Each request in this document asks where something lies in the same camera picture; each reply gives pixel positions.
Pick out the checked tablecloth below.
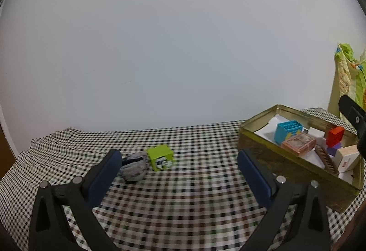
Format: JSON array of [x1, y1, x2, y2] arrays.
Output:
[[0, 108, 366, 251]]

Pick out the red building block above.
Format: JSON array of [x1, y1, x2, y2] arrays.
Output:
[[326, 126, 345, 148]]

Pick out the copper-framed pink card box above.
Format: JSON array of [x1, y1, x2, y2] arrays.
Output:
[[281, 134, 317, 157]]

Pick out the white paper sheet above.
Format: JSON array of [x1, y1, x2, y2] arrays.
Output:
[[254, 115, 329, 168]]

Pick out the dark grey stone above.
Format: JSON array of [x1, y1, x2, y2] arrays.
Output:
[[126, 152, 149, 165]]

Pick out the brown wooden door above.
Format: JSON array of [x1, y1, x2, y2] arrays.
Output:
[[0, 125, 16, 168]]

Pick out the green building block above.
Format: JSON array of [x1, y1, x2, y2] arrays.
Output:
[[147, 145, 175, 172]]

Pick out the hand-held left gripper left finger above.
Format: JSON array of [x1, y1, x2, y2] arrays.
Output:
[[29, 149, 122, 251]]

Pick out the blue building block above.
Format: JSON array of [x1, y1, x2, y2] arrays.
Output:
[[275, 121, 304, 145]]

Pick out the brown wooden comb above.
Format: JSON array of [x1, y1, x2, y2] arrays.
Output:
[[315, 145, 339, 174]]

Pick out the light grey stone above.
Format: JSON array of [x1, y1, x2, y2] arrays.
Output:
[[118, 160, 148, 184]]

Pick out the purple building block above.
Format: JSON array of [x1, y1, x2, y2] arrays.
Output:
[[326, 142, 344, 158]]

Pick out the green and yellow cloth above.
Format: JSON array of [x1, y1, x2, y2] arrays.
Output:
[[327, 43, 366, 120]]

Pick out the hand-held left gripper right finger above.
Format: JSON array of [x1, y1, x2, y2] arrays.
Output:
[[237, 149, 332, 251]]

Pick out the gold tin box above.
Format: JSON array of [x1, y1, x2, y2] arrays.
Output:
[[239, 104, 365, 214]]

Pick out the white box with red label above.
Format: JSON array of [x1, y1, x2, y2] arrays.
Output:
[[334, 145, 360, 173]]

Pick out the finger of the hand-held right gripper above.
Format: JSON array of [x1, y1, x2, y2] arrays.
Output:
[[338, 94, 366, 158]]

